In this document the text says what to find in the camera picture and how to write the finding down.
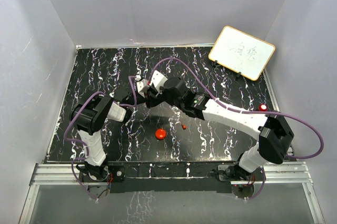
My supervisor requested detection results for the red earbud charging case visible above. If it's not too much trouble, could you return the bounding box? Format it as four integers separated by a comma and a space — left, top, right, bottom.
155, 128, 167, 140

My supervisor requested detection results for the purple cable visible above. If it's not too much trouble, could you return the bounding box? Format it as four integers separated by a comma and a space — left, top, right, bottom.
148, 57, 325, 200
63, 75, 142, 201

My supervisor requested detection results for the black front base bar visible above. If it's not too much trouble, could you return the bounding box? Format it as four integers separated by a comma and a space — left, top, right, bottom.
107, 161, 234, 194

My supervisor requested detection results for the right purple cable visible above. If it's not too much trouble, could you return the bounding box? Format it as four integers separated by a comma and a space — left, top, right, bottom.
148, 57, 325, 200

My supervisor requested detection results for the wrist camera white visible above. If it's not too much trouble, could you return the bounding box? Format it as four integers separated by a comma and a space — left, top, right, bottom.
136, 79, 149, 98
151, 70, 167, 93

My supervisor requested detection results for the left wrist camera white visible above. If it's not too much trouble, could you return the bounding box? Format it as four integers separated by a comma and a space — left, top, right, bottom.
136, 79, 149, 98

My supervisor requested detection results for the whiteboard with wooden frame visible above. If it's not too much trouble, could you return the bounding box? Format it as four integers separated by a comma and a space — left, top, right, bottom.
209, 26, 275, 81

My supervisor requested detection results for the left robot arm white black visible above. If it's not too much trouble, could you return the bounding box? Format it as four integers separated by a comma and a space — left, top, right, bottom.
64, 92, 150, 184

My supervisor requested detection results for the red emergency stop button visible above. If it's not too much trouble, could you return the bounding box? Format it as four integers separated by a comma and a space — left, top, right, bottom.
259, 104, 267, 111

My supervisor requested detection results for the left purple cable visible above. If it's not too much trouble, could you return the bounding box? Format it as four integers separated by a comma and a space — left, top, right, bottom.
63, 75, 142, 201

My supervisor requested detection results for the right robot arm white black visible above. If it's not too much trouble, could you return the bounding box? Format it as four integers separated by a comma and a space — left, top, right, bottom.
149, 77, 294, 180

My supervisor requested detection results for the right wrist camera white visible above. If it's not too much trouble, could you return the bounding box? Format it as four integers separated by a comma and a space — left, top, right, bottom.
151, 70, 167, 93

